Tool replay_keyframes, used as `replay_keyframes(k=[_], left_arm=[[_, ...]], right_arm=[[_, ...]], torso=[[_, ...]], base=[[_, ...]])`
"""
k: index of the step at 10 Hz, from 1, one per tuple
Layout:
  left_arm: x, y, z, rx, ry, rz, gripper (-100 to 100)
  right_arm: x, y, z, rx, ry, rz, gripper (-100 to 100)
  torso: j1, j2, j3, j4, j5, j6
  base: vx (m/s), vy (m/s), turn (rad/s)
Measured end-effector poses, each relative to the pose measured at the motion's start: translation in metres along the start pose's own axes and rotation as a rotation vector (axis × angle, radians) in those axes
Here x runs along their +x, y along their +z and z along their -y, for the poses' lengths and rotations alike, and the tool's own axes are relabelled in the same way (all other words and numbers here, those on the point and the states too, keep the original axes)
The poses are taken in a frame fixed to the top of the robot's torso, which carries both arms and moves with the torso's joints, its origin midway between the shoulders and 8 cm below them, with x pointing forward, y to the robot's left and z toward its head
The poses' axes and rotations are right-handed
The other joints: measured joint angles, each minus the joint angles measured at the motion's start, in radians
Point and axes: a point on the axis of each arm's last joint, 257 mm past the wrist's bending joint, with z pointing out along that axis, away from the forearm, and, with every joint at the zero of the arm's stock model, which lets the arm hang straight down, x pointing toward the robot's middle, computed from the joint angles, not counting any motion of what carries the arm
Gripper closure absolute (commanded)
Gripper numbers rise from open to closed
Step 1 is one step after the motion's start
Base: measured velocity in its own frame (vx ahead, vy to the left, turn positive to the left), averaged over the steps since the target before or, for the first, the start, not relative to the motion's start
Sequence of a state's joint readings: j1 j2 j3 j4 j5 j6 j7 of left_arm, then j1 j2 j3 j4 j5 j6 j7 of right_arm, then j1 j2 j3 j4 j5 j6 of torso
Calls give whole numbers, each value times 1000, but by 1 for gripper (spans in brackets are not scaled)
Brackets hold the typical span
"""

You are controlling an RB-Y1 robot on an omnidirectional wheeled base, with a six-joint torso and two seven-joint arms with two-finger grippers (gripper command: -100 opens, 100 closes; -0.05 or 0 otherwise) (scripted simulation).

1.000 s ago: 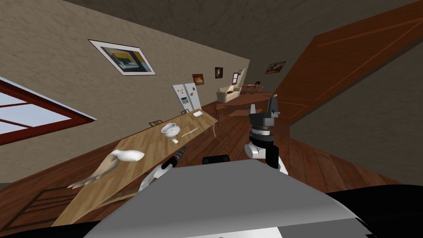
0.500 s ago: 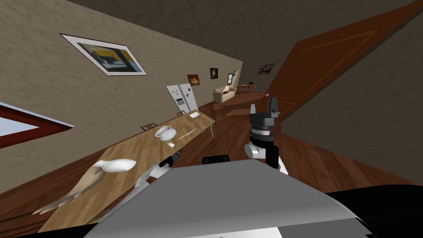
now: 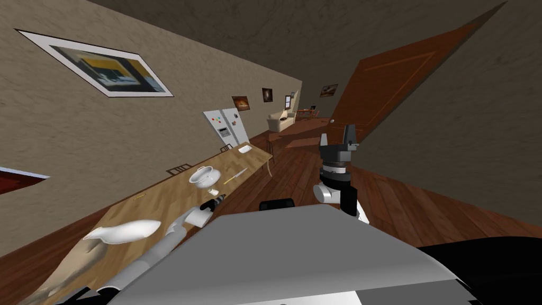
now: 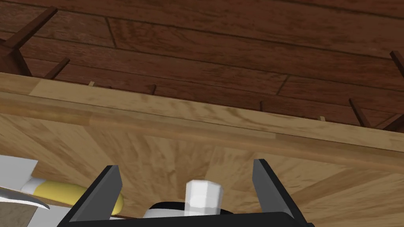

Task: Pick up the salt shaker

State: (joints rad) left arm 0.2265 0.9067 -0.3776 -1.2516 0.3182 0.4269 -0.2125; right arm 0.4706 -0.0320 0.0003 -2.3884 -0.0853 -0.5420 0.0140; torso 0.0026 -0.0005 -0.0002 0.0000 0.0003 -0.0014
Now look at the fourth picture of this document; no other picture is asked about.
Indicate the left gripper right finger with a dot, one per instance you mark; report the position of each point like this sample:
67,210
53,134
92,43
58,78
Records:
268,192

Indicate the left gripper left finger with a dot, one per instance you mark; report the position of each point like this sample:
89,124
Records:
101,195

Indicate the white capped bottle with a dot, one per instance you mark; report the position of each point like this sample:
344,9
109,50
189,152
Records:
203,197

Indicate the silver curved blade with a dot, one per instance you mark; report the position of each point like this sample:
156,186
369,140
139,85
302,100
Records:
19,197

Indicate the light wooden table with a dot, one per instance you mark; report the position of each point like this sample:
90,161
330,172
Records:
189,142

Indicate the dark wooden chair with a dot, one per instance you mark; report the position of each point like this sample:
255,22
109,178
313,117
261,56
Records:
391,121
12,60

